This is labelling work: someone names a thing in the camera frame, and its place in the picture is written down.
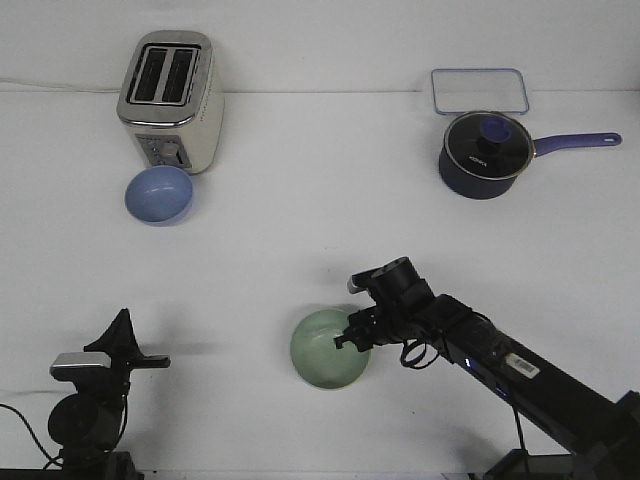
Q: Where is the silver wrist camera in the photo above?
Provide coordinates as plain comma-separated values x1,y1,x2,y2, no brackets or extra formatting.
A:
49,352,112,382
347,270,372,294

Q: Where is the clear container lid blue rim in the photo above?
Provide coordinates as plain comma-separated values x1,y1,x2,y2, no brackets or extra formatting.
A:
431,68,530,115

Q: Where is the cream and steel toaster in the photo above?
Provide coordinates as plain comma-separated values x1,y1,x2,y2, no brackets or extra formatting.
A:
116,30,225,175

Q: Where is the green bowl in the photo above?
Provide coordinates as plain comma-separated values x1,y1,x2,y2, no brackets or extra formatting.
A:
289,308,370,390

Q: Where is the glass pot lid blue knob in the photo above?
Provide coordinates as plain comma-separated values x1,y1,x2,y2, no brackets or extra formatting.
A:
444,111,534,180

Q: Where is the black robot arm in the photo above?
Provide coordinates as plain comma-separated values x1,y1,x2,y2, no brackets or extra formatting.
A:
48,308,171,479
334,257,639,479

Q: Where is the white toaster power cord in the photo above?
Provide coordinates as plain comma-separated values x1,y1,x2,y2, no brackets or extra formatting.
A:
0,76,123,94

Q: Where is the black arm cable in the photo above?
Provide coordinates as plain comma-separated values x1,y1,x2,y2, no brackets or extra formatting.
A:
398,338,441,370
0,403,64,471

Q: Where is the dark blue saucepan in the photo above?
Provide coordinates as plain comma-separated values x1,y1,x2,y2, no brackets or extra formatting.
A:
438,111,622,200

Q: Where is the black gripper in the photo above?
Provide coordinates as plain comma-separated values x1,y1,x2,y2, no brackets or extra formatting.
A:
83,308,170,388
333,257,441,358

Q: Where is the blue bowl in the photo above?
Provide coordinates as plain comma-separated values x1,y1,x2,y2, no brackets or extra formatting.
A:
124,165,194,226

